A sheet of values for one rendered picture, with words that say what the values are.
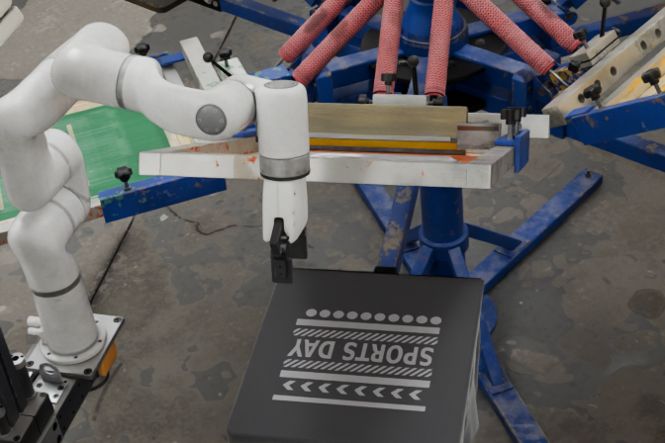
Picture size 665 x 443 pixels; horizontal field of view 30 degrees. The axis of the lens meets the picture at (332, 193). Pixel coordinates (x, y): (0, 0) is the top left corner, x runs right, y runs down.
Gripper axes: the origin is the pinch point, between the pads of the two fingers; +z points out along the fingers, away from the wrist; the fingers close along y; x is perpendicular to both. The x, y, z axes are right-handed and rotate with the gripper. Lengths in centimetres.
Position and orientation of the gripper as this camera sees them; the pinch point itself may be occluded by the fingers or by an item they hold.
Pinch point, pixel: (290, 264)
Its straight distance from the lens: 190.7
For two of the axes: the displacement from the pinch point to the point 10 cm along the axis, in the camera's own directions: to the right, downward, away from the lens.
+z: 0.3, 9.4, 3.5
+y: -2.1, 3.5, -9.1
